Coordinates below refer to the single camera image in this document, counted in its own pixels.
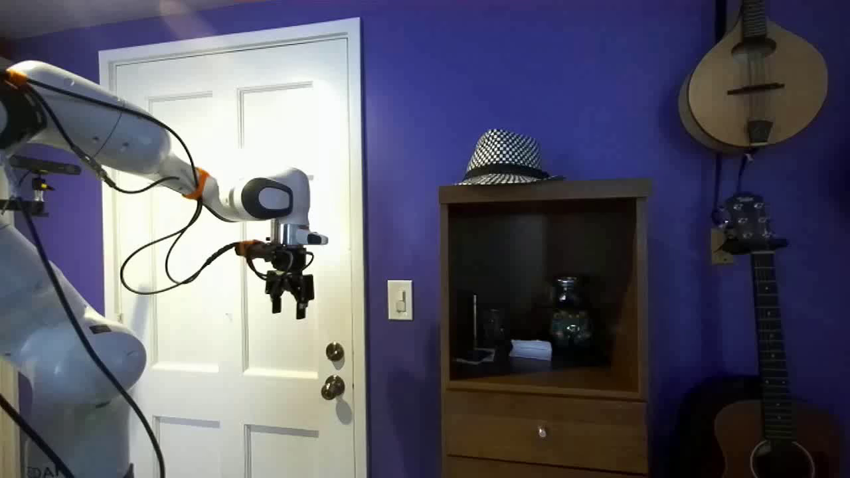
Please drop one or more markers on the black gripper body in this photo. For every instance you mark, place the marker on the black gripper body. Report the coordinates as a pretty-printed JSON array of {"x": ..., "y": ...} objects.
[{"x": 286, "y": 260}]

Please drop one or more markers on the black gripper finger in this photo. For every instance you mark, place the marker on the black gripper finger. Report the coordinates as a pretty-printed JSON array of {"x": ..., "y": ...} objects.
[
  {"x": 274, "y": 292},
  {"x": 303, "y": 296}
]

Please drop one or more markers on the black white checkered cloth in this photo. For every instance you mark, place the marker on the black white checkered cloth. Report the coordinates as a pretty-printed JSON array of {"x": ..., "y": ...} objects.
[{"x": 505, "y": 155}]

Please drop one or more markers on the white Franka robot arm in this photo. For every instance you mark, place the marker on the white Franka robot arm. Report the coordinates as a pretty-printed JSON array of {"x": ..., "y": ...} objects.
[{"x": 108, "y": 132}]

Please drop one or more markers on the dark round door knob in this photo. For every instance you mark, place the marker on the dark round door knob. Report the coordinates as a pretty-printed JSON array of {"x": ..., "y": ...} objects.
[{"x": 333, "y": 385}]

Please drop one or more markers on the white panel door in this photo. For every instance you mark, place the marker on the white panel door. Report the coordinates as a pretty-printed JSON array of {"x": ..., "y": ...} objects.
[{"x": 284, "y": 132}]

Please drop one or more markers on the wooden cabinet drawer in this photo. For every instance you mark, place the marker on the wooden cabinet drawer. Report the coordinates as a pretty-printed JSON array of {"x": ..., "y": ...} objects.
[{"x": 496, "y": 429}]

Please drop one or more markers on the brown wooden cabinet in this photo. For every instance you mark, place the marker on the brown wooden cabinet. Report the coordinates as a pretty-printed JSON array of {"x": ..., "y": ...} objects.
[{"x": 639, "y": 292}]

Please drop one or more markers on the dark deadbolt lock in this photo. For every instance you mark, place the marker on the dark deadbolt lock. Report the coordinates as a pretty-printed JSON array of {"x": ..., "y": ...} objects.
[{"x": 337, "y": 352}]

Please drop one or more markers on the thin black upright holder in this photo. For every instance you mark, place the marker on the thin black upright holder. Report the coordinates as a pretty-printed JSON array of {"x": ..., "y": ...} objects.
[{"x": 473, "y": 321}]

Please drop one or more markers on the small white object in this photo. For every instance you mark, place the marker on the small white object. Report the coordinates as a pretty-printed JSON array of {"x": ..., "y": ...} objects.
[{"x": 533, "y": 349}]

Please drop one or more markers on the black bar on stand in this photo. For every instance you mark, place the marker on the black bar on stand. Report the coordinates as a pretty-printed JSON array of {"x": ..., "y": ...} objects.
[{"x": 42, "y": 166}]

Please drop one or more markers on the dark glossy vase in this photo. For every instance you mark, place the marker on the dark glossy vase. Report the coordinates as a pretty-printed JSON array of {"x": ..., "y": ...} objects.
[{"x": 572, "y": 328}]

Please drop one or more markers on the small silver drawer knob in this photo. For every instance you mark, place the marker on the small silver drawer knob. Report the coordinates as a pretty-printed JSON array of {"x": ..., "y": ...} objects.
[{"x": 544, "y": 433}]

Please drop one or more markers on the dark acoustic guitar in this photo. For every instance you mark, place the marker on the dark acoustic guitar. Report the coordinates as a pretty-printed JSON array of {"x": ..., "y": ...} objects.
[{"x": 770, "y": 309}]

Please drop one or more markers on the light wood mandolin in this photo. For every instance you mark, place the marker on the light wood mandolin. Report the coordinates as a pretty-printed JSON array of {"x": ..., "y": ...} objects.
[{"x": 754, "y": 82}]

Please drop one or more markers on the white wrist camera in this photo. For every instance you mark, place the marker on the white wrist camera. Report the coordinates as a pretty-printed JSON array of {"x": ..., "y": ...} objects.
[{"x": 307, "y": 236}]

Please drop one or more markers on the white light switch plate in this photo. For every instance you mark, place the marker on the white light switch plate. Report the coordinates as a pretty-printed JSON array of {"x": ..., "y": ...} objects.
[{"x": 399, "y": 297}]

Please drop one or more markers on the beige wall plate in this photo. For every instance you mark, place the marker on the beige wall plate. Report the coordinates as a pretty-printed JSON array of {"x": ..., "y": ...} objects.
[{"x": 719, "y": 256}]

